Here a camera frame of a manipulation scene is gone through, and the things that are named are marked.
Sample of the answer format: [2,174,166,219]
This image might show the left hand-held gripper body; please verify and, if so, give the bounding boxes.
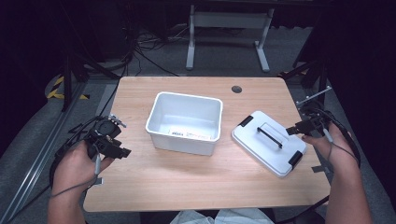
[84,119,123,161]

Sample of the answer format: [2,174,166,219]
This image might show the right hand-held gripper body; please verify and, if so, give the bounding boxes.
[298,106,332,138]

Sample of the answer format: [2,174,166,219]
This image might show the white lid with black handle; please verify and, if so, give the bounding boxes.
[230,109,308,179]

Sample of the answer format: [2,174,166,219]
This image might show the person's right hand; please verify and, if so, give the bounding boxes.
[300,121,360,175]

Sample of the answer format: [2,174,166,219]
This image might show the person's left hand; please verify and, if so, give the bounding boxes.
[50,139,116,200]

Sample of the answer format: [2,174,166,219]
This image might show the yellow and black floor tape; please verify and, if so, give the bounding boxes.
[46,76,92,101]

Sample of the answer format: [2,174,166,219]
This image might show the white plastic storage box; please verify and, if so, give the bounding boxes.
[145,91,224,157]

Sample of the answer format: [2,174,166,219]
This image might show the black tripod stand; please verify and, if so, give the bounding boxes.
[59,0,121,113]

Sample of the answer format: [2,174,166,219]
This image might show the white paper label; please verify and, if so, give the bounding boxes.
[168,126,213,141]

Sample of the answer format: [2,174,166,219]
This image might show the person's light trousers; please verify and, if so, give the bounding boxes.
[169,207,277,224]

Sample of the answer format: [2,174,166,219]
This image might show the grey cable with plug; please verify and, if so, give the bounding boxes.
[320,122,360,166]
[49,152,103,199]

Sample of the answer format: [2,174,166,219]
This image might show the black cable bundle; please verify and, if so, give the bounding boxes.
[49,115,105,189]
[298,98,362,170]

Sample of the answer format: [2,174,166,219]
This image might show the black stand with silver bracket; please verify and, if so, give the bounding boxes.
[277,58,333,107]

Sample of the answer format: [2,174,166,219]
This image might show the grey metal floor rail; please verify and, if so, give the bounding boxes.
[0,83,89,224]

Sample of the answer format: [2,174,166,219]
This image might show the black floor cables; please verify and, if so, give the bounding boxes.
[122,15,191,78]

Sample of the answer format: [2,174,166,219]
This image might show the white metal table frame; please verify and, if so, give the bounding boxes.
[185,4,276,74]

